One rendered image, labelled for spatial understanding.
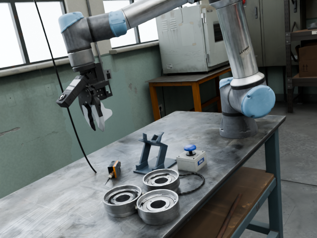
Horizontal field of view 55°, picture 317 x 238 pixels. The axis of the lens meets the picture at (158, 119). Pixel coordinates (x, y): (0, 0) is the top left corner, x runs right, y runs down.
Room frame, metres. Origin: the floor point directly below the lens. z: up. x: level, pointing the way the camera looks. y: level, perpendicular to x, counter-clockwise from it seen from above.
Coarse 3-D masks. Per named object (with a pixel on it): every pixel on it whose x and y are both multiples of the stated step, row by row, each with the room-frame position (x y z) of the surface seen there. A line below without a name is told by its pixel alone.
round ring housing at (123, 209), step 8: (112, 192) 0.78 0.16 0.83; (104, 200) 0.74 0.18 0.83; (112, 200) 0.73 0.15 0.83; (120, 200) 0.75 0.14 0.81; (128, 200) 0.72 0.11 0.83; (136, 200) 0.70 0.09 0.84; (112, 208) 0.69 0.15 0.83; (120, 208) 0.69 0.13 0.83; (128, 208) 0.69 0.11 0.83; (112, 216) 0.70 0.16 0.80; (120, 216) 0.69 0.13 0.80
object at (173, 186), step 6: (150, 174) 0.84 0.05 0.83; (156, 174) 0.85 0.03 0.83; (174, 174) 0.83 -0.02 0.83; (144, 180) 0.81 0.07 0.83; (156, 180) 0.82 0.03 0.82; (162, 180) 0.82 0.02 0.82; (168, 180) 0.80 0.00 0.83; (174, 180) 0.77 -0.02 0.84; (144, 186) 0.78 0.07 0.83; (150, 186) 0.76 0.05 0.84; (156, 186) 0.75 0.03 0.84; (162, 186) 0.75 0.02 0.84; (168, 186) 0.76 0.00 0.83; (174, 186) 0.76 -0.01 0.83
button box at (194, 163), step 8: (184, 152) 0.95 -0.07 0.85; (192, 152) 0.93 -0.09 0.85; (200, 152) 0.93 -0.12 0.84; (176, 160) 0.92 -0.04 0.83; (184, 160) 0.90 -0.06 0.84; (192, 160) 0.88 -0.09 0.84; (200, 160) 0.90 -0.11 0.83; (184, 168) 0.90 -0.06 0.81; (192, 168) 0.88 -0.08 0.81; (200, 168) 0.90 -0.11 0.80
